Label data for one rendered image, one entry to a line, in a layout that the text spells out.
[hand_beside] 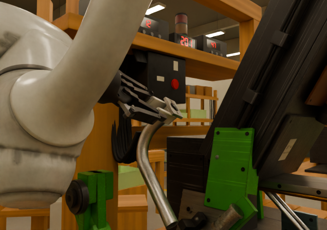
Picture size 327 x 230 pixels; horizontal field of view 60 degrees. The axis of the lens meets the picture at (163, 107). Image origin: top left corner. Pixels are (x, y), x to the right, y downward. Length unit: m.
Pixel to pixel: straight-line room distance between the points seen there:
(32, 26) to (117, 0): 0.19
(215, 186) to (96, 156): 0.35
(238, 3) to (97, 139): 1.03
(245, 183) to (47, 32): 0.54
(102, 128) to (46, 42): 0.46
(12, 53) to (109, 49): 0.18
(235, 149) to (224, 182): 0.09
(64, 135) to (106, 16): 0.14
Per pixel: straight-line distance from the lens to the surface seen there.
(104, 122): 0.86
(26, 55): 0.42
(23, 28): 0.44
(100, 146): 0.86
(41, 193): 0.35
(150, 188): 0.67
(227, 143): 0.77
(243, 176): 0.73
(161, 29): 0.93
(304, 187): 0.80
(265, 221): 1.27
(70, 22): 0.71
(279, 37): 0.72
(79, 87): 0.30
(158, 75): 0.87
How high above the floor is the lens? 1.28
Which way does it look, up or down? 3 degrees up
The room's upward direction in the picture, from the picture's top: straight up
